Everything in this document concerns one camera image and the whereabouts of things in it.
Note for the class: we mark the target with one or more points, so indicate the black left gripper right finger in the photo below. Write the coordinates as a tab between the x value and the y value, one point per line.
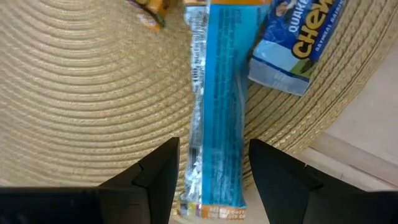
295	199

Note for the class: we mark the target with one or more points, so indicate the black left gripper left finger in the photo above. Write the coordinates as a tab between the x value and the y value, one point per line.
140	199

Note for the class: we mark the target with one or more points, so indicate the blue snack bar wrapper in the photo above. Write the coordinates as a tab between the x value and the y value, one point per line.
217	109

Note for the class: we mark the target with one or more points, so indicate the yellow brown granola bar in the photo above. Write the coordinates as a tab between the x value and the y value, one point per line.
152	11

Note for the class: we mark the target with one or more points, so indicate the dark blue Chewy granola bar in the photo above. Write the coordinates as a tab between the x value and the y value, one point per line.
298	40

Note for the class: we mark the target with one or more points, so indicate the round woven straw placemat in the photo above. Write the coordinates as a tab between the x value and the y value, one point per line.
77	93

